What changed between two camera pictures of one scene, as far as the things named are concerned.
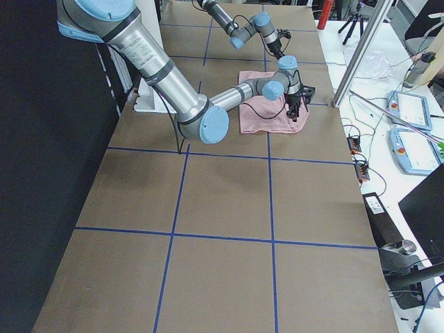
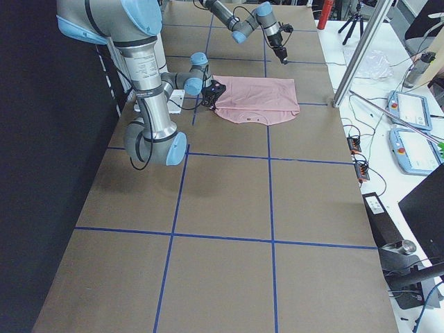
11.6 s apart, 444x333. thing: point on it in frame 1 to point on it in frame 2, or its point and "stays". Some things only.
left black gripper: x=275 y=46 stays
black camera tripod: x=356 y=18 stays
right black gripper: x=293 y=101 to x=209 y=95
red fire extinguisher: x=325 y=14 stays
